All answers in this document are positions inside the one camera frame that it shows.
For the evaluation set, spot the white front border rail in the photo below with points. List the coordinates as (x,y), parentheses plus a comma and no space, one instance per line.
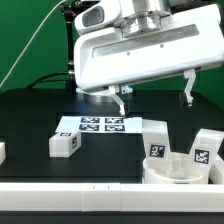
(90,197)

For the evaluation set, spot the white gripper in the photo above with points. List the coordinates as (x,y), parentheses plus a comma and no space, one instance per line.
(124,42)

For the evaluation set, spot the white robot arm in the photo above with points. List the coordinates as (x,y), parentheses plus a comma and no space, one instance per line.
(100,95)

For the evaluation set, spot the paper sheet with markers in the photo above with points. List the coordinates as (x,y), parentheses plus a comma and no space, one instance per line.
(93,124)

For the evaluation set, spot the white border rail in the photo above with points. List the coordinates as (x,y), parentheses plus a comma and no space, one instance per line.
(90,197)
(216,173)
(2,152)

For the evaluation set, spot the white right border rail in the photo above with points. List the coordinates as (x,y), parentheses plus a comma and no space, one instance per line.
(216,173)

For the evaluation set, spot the white left border rail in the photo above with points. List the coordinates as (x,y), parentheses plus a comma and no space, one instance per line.
(2,152)

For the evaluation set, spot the white round stool seat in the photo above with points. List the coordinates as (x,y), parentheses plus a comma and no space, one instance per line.
(177,176)

